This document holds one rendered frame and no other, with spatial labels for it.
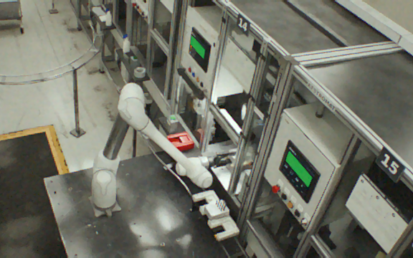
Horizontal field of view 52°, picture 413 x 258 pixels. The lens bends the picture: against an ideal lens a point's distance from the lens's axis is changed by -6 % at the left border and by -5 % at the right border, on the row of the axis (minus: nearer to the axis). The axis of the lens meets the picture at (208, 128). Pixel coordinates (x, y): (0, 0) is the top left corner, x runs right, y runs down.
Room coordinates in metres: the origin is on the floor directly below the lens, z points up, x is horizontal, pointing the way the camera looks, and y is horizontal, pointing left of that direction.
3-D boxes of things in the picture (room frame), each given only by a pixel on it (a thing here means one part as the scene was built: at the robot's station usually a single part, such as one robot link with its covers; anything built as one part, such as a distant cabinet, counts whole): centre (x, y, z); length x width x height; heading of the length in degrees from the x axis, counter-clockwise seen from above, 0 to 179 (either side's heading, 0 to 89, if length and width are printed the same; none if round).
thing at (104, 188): (1.90, 0.60, 0.85); 0.18 x 0.16 x 0.22; 14
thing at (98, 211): (1.87, 0.59, 0.71); 0.22 x 0.18 x 0.06; 34
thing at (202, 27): (2.56, 0.06, 1.60); 0.42 x 0.29 x 0.46; 34
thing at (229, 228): (1.83, -0.14, 0.84); 0.36 x 0.14 x 0.10; 34
